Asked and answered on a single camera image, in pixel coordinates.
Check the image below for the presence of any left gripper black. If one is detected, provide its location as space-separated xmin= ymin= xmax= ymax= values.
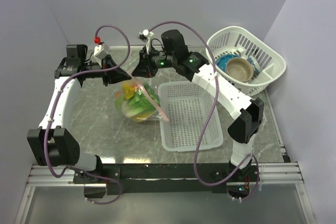
xmin=81 ymin=55 xmax=131 ymax=87

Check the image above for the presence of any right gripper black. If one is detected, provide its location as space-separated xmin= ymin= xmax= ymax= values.
xmin=131 ymin=46 xmax=176 ymax=79

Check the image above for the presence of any clear zip bag pink slider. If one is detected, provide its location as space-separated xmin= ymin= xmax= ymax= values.
xmin=115 ymin=77 xmax=169 ymax=123

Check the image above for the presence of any fake green lettuce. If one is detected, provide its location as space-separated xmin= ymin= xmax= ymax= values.
xmin=115 ymin=81 xmax=160 ymax=118

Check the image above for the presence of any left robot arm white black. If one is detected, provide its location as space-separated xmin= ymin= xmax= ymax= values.
xmin=27 ymin=43 xmax=131 ymax=183

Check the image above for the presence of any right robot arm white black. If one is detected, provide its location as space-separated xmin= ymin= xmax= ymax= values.
xmin=132 ymin=29 xmax=264 ymax=181

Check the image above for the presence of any white perforated shallow tray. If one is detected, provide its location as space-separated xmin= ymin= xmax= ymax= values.
xmin=157 ymin=81 xmax=214 ymax=152

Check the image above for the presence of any blue plate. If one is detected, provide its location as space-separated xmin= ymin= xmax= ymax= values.
xmin=216 ymin=54 xmax=238 ymax=73

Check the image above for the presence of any beige bowl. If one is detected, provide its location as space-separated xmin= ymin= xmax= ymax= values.
xmin=225 ymin=57 xmax=254 ymax=82

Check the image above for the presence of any white slatted dish basket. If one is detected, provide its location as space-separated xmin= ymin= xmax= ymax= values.
xmin=207 ymin=26 xmax=287 ymax=97

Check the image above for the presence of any white blue patterned dish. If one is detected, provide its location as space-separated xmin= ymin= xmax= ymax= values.
xmin=247 ymin=56 xmax=262 ymax=76

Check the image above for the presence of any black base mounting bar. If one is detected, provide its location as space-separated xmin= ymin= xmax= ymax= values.
xmin=73 ymin=163 xmax=259 ymax=198

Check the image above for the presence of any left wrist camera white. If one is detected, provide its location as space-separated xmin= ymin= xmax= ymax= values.
xmin=93 ymin=42 xmax=109 ymax=66

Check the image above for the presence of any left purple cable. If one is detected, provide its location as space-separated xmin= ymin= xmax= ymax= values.
xmin=44 ymin=25 xmax=131 ymax=206

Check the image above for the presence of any purple cable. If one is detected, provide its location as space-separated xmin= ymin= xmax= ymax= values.
xmin=151 ymin=21 xmax=262 ymax=201
xmin=44 ymin=25 xmax=131 ymax=206

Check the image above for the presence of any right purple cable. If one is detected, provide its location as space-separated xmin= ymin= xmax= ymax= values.
xmin=151 ymin=21 xmax=262 ymax=201

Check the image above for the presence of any aluminium frame rail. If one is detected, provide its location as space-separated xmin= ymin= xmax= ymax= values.
xmin=15 ymin=159 xmax=316 ymax=223

